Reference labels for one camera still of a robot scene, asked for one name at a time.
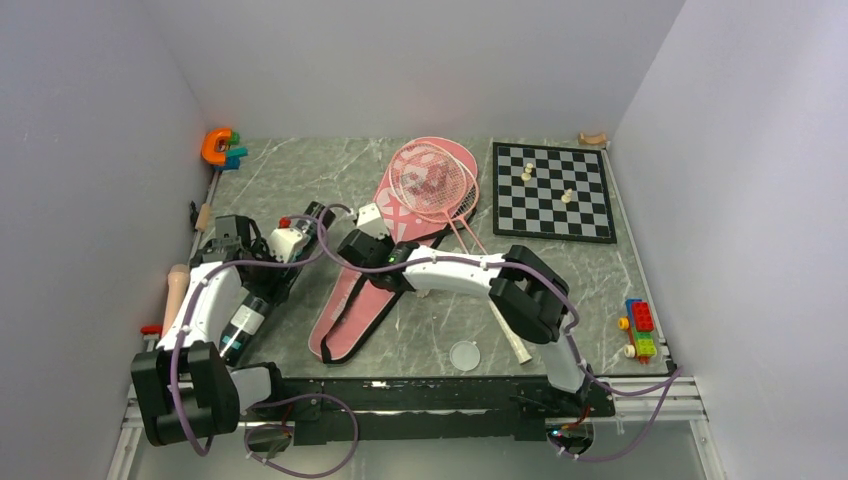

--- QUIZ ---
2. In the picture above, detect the pink badminton racket upper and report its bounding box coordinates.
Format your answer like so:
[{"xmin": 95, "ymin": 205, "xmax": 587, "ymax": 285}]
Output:
[{"xmin": 388, "ymin": 141, "xmax": 487, "ymax": 254}]

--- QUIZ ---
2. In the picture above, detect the red clamp knob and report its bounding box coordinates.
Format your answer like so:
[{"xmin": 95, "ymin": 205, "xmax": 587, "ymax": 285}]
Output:
[{"xmin": 140, "ymin": 325, "xmax": 163, "ymax": 336}]

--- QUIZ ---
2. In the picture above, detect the black shuttlecock tube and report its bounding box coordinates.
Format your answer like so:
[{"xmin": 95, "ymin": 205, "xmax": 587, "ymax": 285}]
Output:
[{"xmin": 219, "ymin": 201, "xmax": 325, "ymax": 366}]

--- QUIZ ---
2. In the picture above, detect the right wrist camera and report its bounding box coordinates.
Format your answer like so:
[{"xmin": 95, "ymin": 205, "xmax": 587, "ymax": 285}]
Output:
[{"xmin": 356, "ymin": 202, "xmax": 391, "ymax": 241}]

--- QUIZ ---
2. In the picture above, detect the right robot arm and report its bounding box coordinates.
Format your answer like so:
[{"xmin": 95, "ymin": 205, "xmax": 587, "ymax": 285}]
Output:
[{"xmin": 334, "ymin": 229, "xmax": 590, "ymax": 415}]

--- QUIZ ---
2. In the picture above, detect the pink badminton racket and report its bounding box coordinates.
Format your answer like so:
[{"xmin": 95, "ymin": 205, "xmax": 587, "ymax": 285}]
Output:
[
  {"xmin": 388, "ymin": 141, "xmax": 487, "ymax": 254},
  {"xmin": 397, "ymin": 158, "xmax": 533, "ymax": 366}
]

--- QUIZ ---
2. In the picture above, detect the orange C-shaped toy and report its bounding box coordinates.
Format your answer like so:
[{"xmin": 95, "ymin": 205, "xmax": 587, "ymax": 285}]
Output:
[{"xmin": 201, "ymin": 127, "xmax": 233, "ymax": 166}]

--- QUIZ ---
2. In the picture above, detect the small wooden arch block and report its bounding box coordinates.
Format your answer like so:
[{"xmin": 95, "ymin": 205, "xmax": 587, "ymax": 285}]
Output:
[{"xmin": 577, "ymin": 132, "xmax": 609, "ymax": 148}]

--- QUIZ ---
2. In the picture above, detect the pink badminton racket lower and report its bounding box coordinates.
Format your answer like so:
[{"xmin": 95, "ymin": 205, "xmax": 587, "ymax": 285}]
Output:
[{"xmin": 397, "ymin": 158, "xmax": 533, "ymax": 366}]

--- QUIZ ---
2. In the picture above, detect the pink racket bag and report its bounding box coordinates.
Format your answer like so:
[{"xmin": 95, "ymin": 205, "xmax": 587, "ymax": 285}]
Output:
[{"xmin": 308, "ymin": 137, "xmax": 480, "ymax": 365}]

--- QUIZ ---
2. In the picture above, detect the white chess piece pair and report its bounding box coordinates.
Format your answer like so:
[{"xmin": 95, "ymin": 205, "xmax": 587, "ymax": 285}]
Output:
[{"xmin": 521, "ymin": 163, "xmax": 535, "ymax": 182}]

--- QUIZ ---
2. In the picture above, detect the teal blue toy block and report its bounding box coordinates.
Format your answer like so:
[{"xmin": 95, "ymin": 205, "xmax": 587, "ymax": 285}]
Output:
[{"xmin": 222, "ymin": 130, "xmax": 249, "ymax": 171}]

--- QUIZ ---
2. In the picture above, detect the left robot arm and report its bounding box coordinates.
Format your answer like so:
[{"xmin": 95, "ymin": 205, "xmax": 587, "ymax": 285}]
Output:
[{"xmin": 131, "ymin": 215, "xmax": 288, "ymax": 446}]

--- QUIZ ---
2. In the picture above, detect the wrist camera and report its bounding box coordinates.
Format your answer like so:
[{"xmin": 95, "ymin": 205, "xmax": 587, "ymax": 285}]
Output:
[
  {"xmin": 356, "ymin": 202, "xmax": 391, "ymax": 241},
  {"xmin": 267, "ymin": 217, "xmax": 311, "ymax": 263}
]

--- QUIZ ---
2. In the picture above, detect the clear tube lid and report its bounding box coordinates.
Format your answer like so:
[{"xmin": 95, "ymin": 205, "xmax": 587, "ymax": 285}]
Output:
[{"xmin": 449, "ymin": 341, "xmax": 481, "ymax": 372}]

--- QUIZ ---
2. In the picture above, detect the colourful toy brick stack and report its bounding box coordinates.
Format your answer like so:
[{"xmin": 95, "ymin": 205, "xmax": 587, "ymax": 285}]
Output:
[{"xmin": 618, "ymin": 298, "xmax": 657, "ymax": 364}]

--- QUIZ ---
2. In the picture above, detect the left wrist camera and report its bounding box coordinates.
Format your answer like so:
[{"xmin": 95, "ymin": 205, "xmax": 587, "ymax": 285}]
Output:
[{"xmin": 267, "ymin": 217, "xmax": 311, "ymax": 263}]

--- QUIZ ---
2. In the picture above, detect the black white chessboard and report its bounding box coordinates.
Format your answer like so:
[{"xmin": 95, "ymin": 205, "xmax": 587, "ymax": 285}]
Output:
[{"xmin": 492, "ymin": 142, "xmax": 617, "ymax": 244}]

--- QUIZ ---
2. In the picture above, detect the beige toy microphone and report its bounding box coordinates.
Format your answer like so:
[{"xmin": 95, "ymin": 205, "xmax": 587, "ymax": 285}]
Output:
[{"xmin": 162, "ymin": 264, "xmax": 190, "ymax": 335}]

